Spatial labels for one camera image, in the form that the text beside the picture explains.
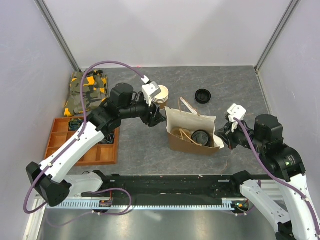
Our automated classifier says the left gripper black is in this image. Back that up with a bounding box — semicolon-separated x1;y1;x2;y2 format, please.
120;93;167;128

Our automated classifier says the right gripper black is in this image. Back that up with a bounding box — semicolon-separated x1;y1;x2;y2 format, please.
214;116;267;153

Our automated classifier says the cardboard cup carrier tray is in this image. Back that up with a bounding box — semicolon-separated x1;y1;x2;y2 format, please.
170;127;192;143

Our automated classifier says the black plastic cup lid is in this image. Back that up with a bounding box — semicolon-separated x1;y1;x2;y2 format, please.
191;130;212;147

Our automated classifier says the brown paper bag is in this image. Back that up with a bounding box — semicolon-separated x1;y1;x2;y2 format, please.
165;98;225;156

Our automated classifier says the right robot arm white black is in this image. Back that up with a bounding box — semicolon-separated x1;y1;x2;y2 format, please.
215;114;320;240

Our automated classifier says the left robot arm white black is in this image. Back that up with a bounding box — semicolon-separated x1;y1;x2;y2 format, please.
26;82;166;207

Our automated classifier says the stack of paper cups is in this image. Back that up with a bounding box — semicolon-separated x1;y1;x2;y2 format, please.
152;85;169;110

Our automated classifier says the white stir stick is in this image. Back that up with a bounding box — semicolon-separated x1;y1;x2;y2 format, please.
179;97;200;116

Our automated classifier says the camouflage cloth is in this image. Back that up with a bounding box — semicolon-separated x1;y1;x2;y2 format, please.
63;69;108;117

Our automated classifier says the orange wooden compartment tray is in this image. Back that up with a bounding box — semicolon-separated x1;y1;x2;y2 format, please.
44;116;120;166

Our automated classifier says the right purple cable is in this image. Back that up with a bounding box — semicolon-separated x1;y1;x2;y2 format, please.
233;117;320;233

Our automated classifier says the purple cable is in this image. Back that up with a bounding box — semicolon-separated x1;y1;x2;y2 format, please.
233;117;320;233
23;60;150;215

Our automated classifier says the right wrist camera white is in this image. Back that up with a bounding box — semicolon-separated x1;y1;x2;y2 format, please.
226;103;247;133

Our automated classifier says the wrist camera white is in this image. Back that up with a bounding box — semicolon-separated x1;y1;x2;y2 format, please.
141;81;161;107
226;103;247;133

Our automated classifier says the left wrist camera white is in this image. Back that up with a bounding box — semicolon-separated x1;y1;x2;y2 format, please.
141;81;161;107

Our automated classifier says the white slotted cable duct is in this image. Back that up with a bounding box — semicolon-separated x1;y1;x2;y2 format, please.
53;199;235;211

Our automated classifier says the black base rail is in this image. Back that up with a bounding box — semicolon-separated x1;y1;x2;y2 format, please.
81;170;244;207

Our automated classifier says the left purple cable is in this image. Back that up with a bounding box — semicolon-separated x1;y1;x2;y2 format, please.
23;60;150;215

